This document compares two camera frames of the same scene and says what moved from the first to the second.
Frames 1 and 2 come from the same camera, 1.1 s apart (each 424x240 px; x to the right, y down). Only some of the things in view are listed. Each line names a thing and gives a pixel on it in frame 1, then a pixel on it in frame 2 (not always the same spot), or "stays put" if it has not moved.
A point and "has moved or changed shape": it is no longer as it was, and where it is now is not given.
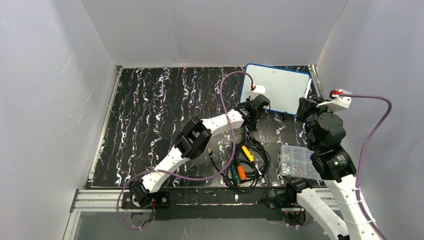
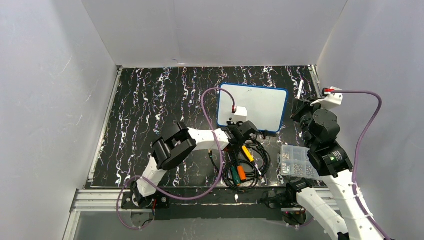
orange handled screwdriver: [241, 170] stays put
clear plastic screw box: [295, 161] stays put
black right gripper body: [306, 108] stays put
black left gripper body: [251, 103] -> [247, 129]
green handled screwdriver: [236, 178] stays put
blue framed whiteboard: [284, 88] -> [266, 106]
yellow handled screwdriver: [251, 158] stays put
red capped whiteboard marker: [307, 89] has moved or changed shape
